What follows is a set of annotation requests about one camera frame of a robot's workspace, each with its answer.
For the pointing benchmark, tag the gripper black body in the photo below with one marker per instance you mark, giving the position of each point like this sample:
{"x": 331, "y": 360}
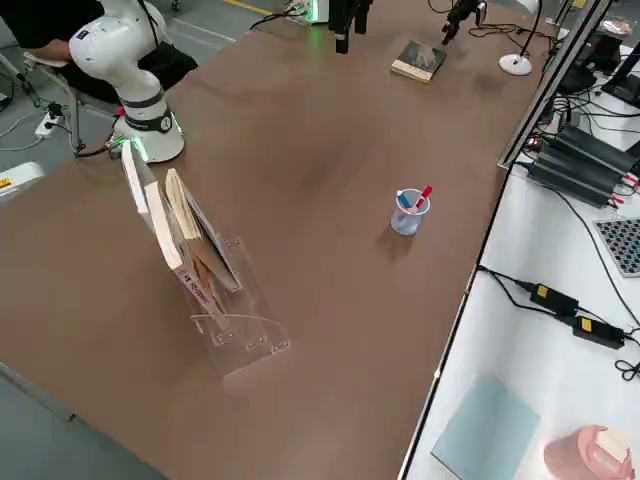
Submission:
{"x": 345, "y": 10}
{"x": 461, "y": 11}

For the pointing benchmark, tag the dark hands-cover book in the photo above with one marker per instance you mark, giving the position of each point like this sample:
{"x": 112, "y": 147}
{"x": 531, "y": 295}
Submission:
{"x": 420, "y": 60}

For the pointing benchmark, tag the person's forearm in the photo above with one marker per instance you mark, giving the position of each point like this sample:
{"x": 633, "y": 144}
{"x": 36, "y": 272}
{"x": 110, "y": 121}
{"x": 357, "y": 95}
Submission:
{"x": 50, "y": 50}

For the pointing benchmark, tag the grey cover book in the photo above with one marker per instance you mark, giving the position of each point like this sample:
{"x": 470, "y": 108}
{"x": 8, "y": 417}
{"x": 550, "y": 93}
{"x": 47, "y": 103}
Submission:
{"x": 210, "y": 240}

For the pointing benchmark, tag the plain white book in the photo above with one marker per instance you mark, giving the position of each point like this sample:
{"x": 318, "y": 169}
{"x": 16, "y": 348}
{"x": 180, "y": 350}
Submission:
{"x": 132, "y": 180}

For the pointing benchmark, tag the clear acrylic storage rack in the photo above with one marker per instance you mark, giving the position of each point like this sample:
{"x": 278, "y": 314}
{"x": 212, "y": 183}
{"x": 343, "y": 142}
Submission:
{"x": 250, "y": 350}

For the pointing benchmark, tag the white desk lamp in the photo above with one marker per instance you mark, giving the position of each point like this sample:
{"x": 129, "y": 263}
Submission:
{"x": 515, "y": 65}

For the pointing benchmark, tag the black monitor stand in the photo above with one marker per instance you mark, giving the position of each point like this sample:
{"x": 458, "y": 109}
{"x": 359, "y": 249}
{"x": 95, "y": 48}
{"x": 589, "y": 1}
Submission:
{"x": 625, "y": 85}
{"x": 580, "y": 80}

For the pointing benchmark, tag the red light circuit board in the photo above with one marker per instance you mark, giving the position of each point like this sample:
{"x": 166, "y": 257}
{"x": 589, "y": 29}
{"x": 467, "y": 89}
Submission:
{"x": 532, "y": 145}

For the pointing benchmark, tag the red marker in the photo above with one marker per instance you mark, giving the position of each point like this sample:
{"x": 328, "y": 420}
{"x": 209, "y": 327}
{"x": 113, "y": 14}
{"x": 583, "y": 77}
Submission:
{"x": 425, "y": 194}

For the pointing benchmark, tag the blue marker white cap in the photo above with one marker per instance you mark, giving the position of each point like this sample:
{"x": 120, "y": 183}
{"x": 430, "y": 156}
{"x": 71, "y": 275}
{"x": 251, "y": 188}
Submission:
{"x": 403, "y": 196}

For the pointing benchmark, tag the black power supply unit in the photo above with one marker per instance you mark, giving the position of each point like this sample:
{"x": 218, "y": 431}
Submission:
{"x": 595, "y": 147}
{"x": 570, "y": 175}

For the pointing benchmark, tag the clear plastic pen cup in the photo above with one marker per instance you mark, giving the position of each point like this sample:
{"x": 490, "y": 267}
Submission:
{"x": 405, "y": 225}

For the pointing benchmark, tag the checker pattern board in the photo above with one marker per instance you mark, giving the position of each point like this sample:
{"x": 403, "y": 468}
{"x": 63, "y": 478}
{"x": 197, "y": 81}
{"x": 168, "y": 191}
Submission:
{"x": 622, "y": 245}

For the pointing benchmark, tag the black power adapter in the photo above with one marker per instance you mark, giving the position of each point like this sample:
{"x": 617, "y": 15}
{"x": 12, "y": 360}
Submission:
{"x": 597, "y": 330}
{"x": 552, "y": 299}

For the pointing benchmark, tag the chair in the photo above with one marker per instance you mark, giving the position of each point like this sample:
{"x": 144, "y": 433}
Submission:
{"x": 40, "y": 62}

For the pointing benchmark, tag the white power strip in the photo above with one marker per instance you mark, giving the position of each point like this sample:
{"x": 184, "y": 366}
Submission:
{"x": 47, "y": 126}

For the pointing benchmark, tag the person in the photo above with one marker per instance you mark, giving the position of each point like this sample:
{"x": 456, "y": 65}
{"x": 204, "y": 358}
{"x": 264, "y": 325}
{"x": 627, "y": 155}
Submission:
{"x": 30, "y": 20}

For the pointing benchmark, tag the white control box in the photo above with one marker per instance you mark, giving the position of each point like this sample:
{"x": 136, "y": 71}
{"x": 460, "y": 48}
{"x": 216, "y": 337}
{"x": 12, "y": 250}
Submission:
{"x": 20, "y": 180}

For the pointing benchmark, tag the light blue sheet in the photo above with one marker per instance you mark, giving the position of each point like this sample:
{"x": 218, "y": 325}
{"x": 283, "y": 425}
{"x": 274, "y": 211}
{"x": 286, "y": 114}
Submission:
{"x": 485, "y": 430}

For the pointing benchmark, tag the pink round bin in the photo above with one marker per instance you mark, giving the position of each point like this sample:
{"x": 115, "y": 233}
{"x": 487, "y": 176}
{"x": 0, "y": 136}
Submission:
{"x": 570, "y": 455}

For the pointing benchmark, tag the aluminium divider post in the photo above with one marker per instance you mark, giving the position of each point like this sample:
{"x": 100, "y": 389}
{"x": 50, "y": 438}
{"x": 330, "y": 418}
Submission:
{"x": 550, "y": 80}

